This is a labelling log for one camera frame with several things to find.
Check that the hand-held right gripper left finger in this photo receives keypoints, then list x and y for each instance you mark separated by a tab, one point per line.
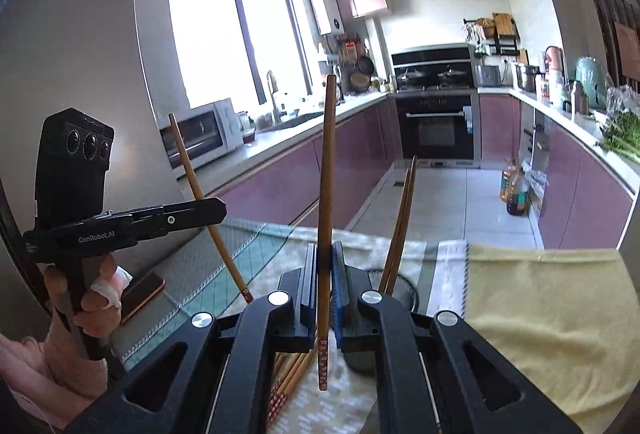
310	294

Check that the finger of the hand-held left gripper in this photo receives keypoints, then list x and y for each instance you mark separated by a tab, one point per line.
185	218

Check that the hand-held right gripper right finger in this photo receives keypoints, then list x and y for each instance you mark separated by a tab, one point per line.
341	294

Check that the red-patterned wooden chopstick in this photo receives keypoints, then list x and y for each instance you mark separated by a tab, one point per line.
394	234
327	163
404	219
190	174

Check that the black mesh utensil holder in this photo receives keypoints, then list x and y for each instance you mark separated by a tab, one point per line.
405	286

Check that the person's left forearm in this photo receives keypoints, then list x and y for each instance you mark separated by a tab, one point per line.
55	359

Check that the person's left hand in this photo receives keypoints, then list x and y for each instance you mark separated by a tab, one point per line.
107	289

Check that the beige patterned cloth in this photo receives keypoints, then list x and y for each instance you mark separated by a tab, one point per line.
360	249

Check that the teal checked table mat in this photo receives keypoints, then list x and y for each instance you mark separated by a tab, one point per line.
210	274

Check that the white microwave oven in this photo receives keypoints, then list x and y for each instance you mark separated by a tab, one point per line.
197	138

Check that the smartphone with orange case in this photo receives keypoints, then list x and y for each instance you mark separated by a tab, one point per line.
142	296

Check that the pink base cabinets window side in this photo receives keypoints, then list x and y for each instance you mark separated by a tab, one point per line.
280	179

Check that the grey refrigerator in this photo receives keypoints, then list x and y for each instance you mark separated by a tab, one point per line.
75	63

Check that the kitchen sink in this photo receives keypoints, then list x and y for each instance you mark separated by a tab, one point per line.
300	118

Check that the steel faucet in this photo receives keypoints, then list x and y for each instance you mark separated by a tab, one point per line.
272	88

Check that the kitchen window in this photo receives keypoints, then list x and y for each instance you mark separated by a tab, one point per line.
210	38

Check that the yellow towel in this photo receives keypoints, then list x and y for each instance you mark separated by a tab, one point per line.
540	304

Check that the oil bottles on floor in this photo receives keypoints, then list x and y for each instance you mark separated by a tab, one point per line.
517	196

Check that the hanging round basket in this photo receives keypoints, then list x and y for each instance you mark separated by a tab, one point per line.
359	81

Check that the lidded cooking pot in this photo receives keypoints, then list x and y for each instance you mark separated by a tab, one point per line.
450	74
410	75

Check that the hanging frying pan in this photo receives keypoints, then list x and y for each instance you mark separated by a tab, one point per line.
365	64

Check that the white water heater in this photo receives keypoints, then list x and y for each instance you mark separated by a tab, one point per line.
325	11

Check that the black range hood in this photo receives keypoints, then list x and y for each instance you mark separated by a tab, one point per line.
432	56

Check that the pink base cabinets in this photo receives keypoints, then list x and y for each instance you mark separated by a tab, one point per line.
575	184

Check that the steel countertop box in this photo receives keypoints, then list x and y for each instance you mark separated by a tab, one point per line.
487	75

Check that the steel stock pot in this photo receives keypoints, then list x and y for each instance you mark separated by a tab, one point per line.
527	77

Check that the steel thermos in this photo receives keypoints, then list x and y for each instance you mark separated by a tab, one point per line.
580	98

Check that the wooden cutting board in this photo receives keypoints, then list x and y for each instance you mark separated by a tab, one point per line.
504	24

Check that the pink kettle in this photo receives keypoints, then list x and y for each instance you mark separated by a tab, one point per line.
554	59

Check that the green leafy vegetables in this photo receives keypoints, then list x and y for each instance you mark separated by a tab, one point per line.
622	136

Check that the mint green appliance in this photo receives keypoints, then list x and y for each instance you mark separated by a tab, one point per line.
592	81

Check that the clear plastic bag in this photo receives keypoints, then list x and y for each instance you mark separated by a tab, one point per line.
625	98

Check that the black wall shelf rack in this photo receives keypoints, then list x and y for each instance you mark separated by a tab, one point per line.
500	44

